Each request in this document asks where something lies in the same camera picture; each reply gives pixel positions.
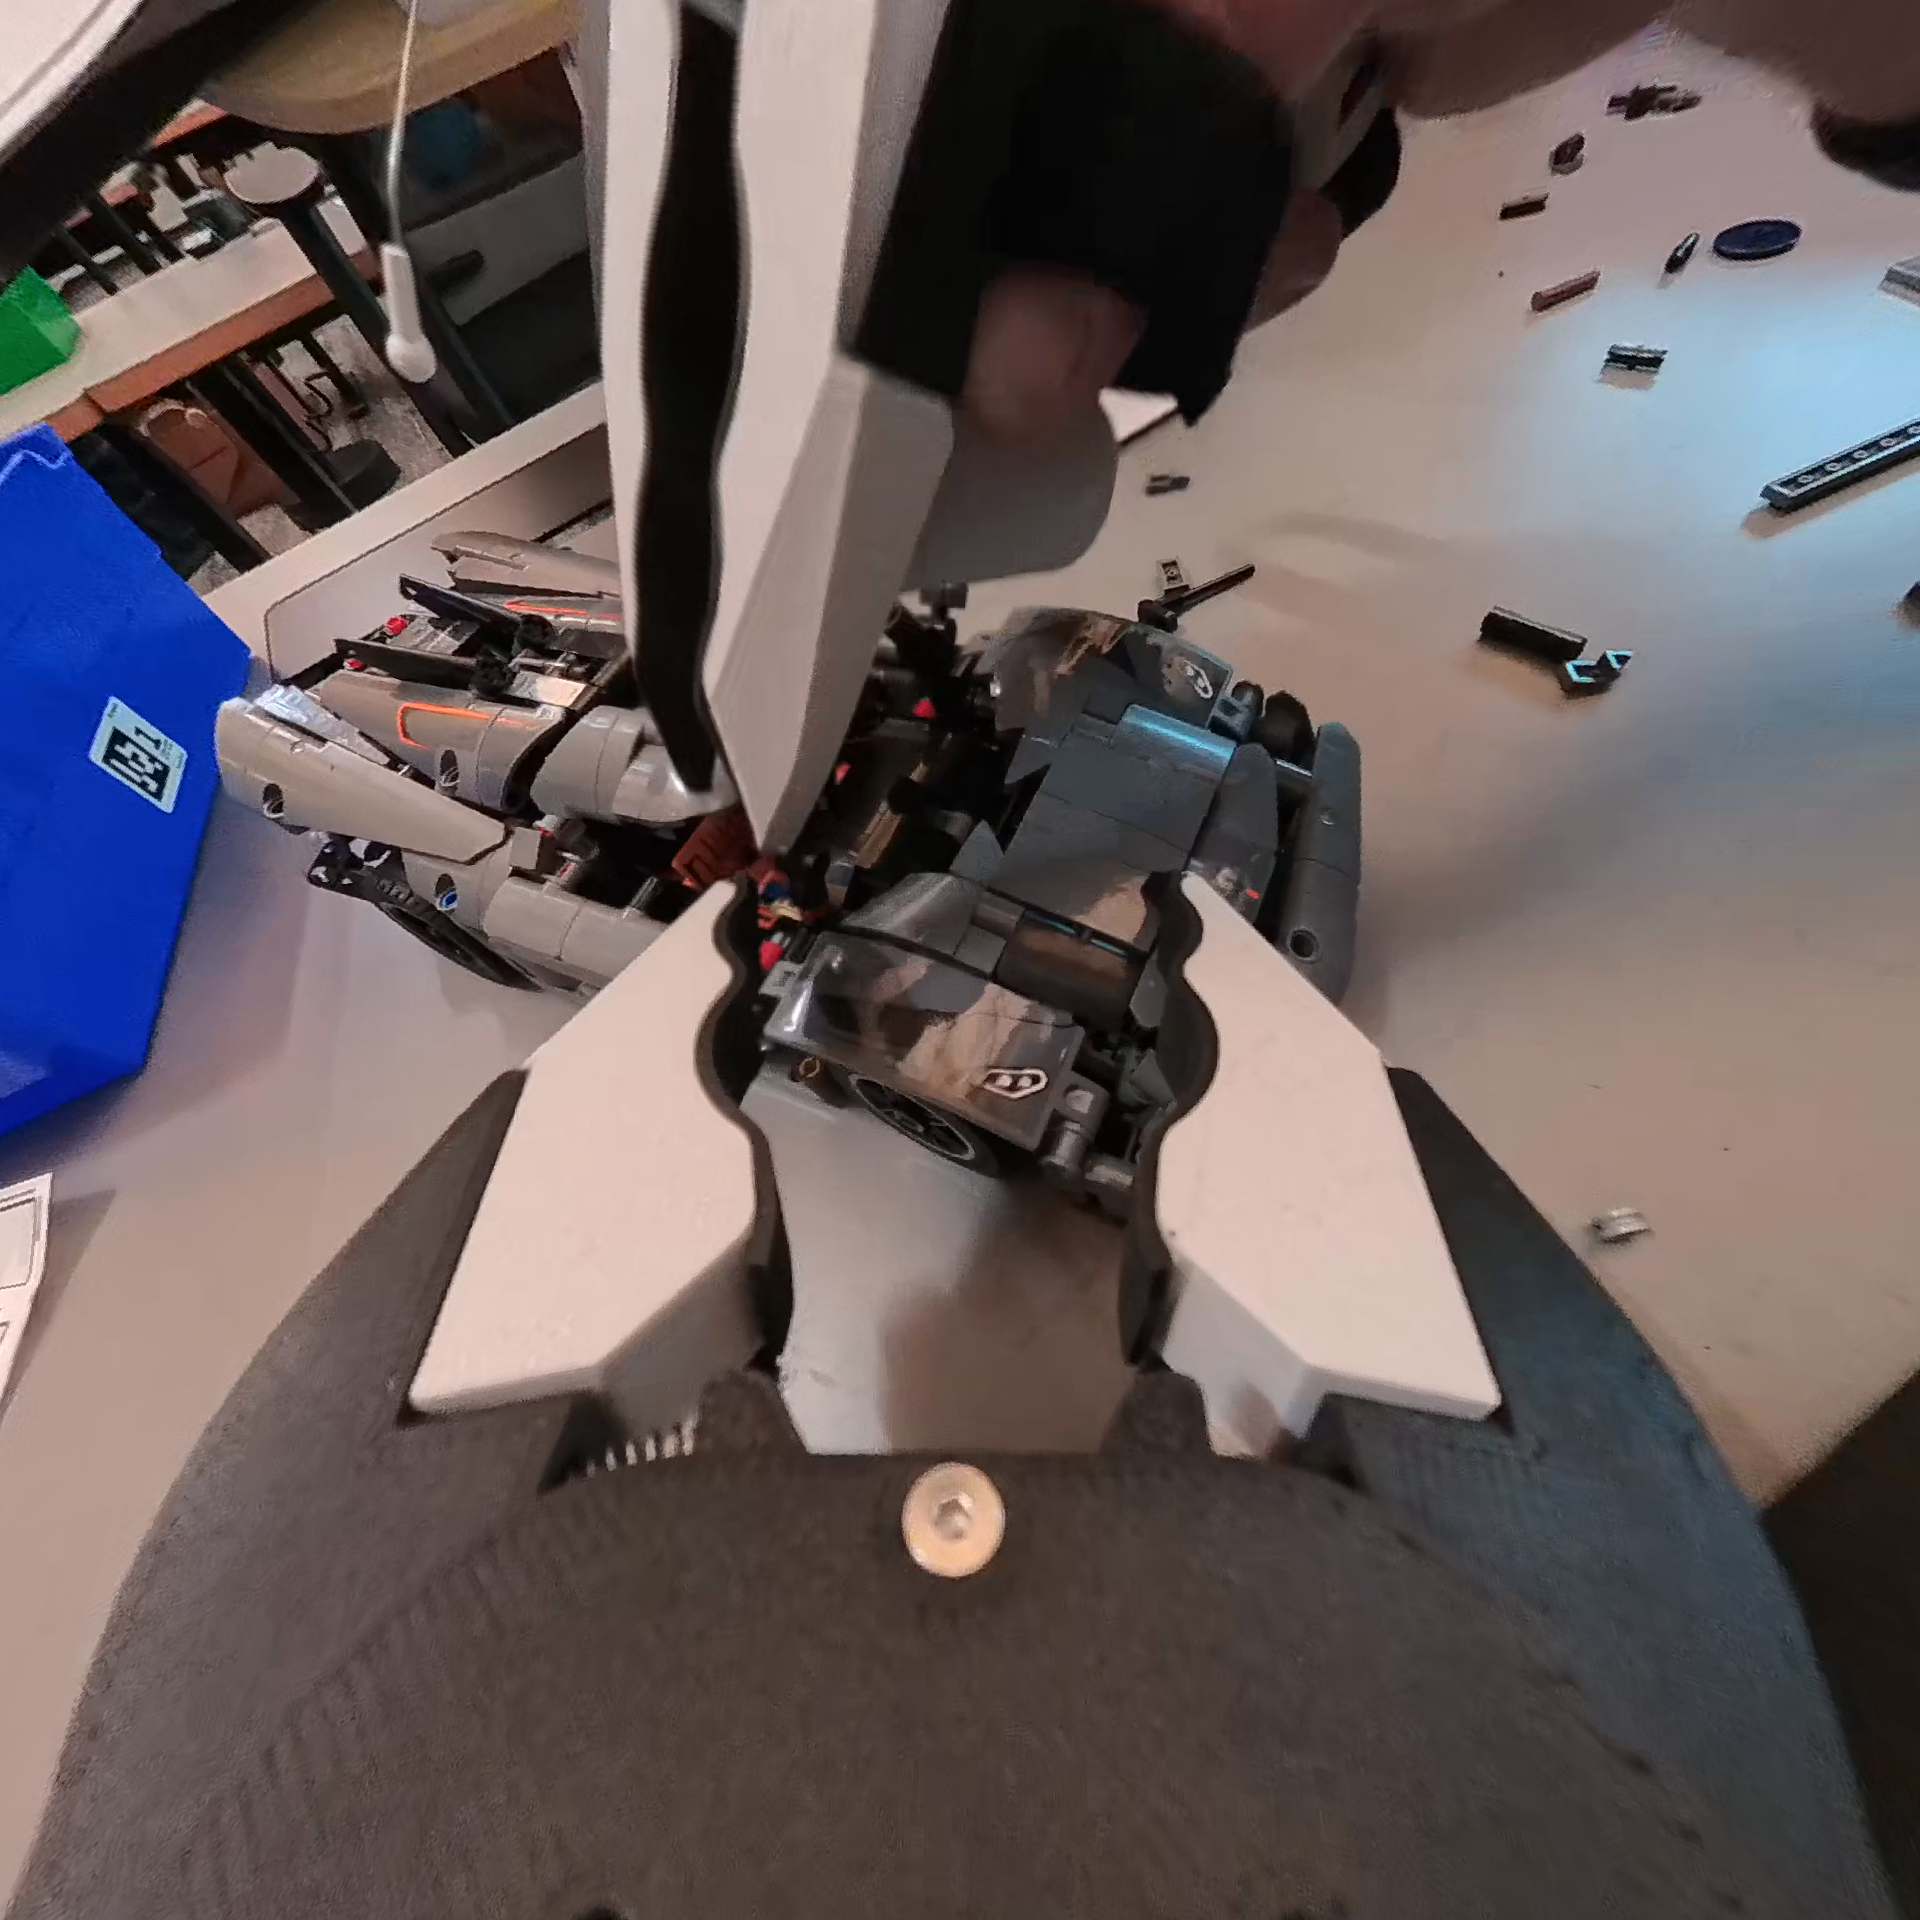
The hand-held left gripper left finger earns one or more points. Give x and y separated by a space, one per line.
602 1228

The short black lego beam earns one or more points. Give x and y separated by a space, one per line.
1533 634

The white book stand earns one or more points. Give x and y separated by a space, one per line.
499 482

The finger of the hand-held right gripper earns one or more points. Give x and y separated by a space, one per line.
628 225
826 524

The black lego axle piece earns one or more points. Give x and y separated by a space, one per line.
1200 591

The green storage bin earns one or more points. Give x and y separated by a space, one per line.
28 329

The black round lego dish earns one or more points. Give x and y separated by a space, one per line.
1755 239

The dark grey lego connector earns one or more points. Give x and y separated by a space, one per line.
1593 674

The grey lego car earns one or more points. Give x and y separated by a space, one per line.
1083 808

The lego sticker sheet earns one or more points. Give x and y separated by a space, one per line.
18 1288

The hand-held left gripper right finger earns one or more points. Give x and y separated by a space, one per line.
1304 1228

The person's right forearm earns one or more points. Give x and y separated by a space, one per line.
1874 152

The blue storage bin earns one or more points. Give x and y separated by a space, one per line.
89 931

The small grey lego bracket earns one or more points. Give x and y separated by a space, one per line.
1625 1223

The black perforated chair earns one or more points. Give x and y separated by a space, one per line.
1857 1650

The dark grey lego fender piece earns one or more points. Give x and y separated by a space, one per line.
931 1039

